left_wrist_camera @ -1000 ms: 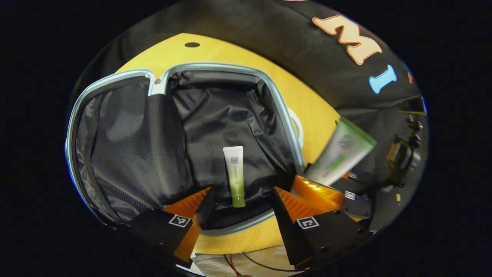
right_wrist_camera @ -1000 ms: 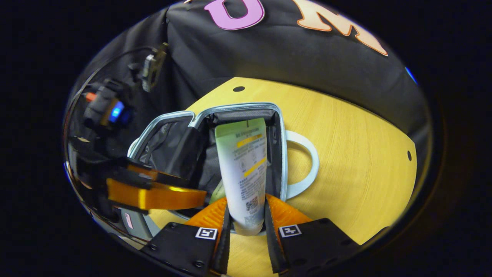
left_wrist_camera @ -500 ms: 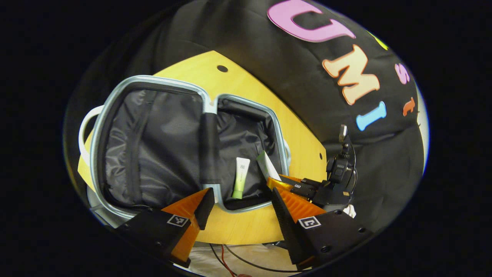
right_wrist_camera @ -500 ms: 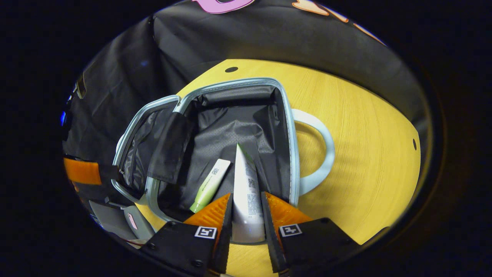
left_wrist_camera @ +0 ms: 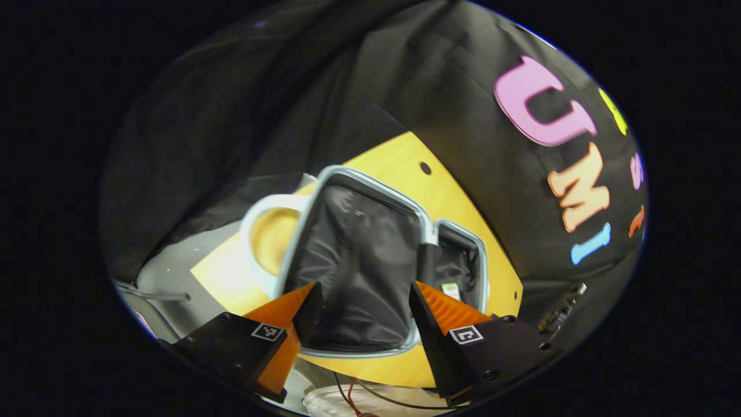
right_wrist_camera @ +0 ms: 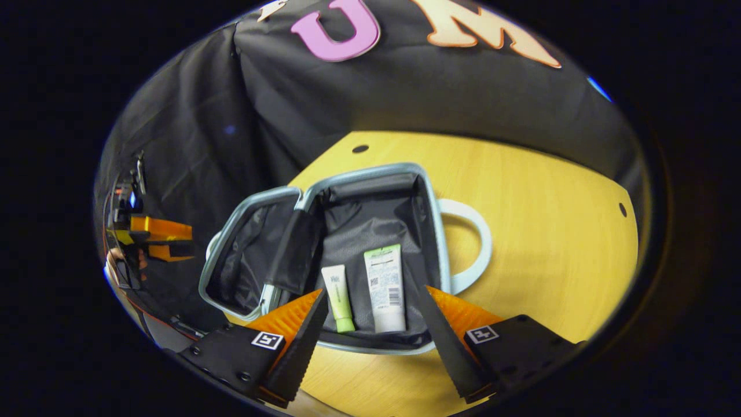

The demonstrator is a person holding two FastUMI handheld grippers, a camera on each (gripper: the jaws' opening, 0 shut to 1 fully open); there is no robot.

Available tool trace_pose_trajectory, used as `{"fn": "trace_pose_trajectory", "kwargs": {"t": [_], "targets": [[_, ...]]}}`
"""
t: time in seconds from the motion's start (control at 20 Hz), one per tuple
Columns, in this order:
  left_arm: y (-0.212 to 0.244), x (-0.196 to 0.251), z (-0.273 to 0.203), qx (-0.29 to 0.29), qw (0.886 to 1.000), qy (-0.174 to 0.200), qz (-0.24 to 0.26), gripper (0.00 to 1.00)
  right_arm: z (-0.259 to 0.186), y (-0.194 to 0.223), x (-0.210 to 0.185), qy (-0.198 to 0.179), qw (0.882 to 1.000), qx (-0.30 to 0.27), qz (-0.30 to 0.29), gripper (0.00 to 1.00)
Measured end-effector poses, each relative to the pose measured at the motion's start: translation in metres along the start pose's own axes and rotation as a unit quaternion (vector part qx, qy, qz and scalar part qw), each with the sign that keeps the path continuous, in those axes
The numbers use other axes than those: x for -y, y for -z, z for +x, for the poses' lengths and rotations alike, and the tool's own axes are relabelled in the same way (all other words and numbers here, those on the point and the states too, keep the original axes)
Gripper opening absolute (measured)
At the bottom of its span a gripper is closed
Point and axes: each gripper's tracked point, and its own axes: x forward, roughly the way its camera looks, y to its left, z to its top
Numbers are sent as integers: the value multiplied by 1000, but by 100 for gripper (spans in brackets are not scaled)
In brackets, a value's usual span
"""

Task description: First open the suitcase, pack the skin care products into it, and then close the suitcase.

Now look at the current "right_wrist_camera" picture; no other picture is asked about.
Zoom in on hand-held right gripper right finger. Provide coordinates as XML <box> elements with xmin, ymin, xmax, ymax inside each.
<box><xmin>418</xmin><ymin>284</ymin><xmax>582</xmax><ymax>405</ymax></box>

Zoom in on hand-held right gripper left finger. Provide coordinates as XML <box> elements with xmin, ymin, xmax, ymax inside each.
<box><xmin>177</xmin><ymin>289</ymin><xmax>329</xmax><ymax>409</ymax></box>

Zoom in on small green white cream tube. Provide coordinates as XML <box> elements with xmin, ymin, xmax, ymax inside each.
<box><xmin>321</xmin><ymin>264</ymin><xmax>357</xmax><ymax>334</ymax></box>

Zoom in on large green grey cream tube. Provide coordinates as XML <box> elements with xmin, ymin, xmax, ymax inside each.
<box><xmin>363</xmin><ymin>243</ymin><xmax>408</xmax><ymax>334</ymax></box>

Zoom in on white hard-shell suitcase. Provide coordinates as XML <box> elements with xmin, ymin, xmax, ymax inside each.
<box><xmin>198</xmin><ymin>162</ymin><xmax>493</xmax><ymax>356</ymax></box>

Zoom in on black backdrop cloth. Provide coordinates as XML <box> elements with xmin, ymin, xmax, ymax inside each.
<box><xmin>94</xmin><ymin>0</ymin><xmax>643</xmax><ymax>336</ymax></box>

